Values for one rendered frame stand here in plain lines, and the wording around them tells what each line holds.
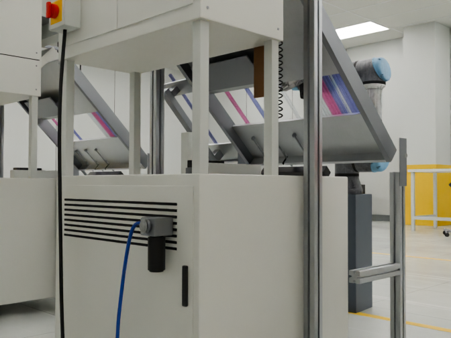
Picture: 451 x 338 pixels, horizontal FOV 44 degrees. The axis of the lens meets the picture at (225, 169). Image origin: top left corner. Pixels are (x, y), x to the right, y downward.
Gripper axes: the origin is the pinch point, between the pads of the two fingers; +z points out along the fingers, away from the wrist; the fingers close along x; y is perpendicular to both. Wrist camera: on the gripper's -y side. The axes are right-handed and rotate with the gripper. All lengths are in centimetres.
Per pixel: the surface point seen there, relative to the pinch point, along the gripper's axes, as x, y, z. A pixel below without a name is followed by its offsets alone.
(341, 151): 16.5, -27.9, -0.1
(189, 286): 35, -10, 99
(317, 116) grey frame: 42, 5, 39
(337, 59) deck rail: 37.9, 13.1, 14.7
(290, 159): -8.5, -29.9, 1.1
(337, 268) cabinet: 38, -42, 50
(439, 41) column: -225, -192, -634
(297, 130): 2.3, -16.1, 2.9
